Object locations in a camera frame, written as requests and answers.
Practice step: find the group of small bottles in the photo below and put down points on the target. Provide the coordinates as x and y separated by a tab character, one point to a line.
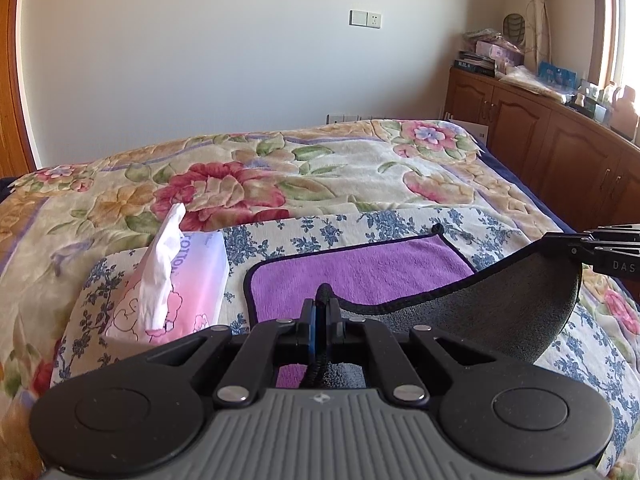
602	102

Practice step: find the floral blanket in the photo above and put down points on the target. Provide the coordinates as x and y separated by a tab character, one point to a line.
250	180

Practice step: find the pink tissue box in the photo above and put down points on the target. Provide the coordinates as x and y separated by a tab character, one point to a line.
192	280

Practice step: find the stack of dark books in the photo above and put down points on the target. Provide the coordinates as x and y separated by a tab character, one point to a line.
475	63

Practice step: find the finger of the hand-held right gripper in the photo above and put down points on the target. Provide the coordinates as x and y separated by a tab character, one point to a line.
565	246

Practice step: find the white wall switch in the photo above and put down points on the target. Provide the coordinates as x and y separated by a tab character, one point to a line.
365	19

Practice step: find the purple and grey towel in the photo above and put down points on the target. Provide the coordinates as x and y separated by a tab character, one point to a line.
380	275

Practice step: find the blue floral white cloth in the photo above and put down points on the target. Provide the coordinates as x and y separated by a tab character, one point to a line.
350	227

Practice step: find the dark woven fan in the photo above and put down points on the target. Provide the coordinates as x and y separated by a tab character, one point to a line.
514	29

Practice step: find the white wall socket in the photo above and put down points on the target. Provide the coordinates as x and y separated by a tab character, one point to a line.
342	118

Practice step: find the clear plastic bag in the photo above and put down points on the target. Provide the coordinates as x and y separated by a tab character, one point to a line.
522	80

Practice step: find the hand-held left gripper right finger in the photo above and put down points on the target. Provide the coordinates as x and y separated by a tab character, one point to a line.
331	327

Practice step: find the wooden window frame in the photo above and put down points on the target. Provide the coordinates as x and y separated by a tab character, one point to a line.
610	20

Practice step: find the dark blue bedsheet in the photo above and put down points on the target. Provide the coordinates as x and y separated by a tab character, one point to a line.
520	185

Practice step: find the wooden door frame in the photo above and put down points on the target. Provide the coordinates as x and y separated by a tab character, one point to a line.
12	85

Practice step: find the patterned curtain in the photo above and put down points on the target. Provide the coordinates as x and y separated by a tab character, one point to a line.
535	15

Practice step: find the blue packet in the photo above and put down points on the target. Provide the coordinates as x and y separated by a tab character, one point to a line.
556	75

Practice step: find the wooden cabinet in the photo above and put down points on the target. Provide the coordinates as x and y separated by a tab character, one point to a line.
545	140

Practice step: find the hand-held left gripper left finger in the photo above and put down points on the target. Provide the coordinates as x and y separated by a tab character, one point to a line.
311	327

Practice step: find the white box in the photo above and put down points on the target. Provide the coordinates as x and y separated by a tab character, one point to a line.
472	130

